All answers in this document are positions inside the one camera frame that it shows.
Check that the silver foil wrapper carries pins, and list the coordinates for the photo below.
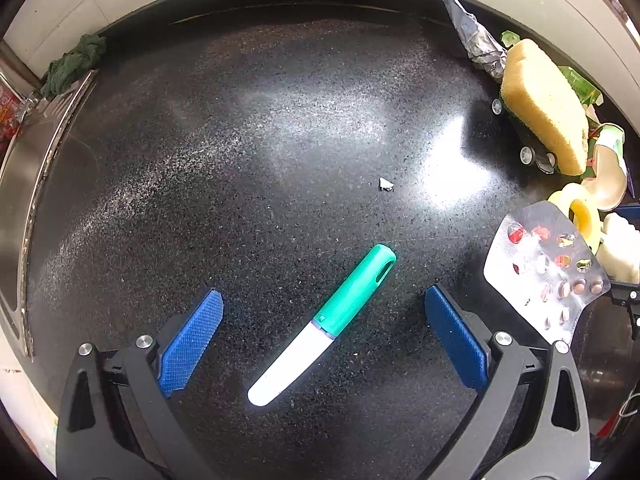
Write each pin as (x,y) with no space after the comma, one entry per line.
(482,48)

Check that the small white paper scrap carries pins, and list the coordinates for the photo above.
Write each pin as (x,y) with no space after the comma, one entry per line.
(385,185)

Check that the white crumpled paper cup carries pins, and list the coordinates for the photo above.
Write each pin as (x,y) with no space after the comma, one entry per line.
(606,177)

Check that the black toy car chassis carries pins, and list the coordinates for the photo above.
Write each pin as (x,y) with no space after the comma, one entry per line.
(533,152)

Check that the yellow sponge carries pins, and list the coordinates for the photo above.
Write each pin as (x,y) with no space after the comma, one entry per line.
(538,94)

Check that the green torn carton box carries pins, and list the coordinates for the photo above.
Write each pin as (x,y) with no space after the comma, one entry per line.
(588,93)

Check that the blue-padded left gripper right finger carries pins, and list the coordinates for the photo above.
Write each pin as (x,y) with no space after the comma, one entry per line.
(529,418)

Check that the stainless steel sink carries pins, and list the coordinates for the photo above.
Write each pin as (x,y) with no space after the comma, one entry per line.
(23,172)

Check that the dark green cloth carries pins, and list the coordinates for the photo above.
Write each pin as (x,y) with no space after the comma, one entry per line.
(64,71)

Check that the green and white marker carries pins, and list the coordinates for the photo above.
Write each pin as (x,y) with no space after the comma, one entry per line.
(326,325)

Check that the silver pill blister pack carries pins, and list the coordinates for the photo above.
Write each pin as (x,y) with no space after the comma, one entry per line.
(544,269)

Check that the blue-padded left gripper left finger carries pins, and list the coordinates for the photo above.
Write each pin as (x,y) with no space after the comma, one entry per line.
(115,421)

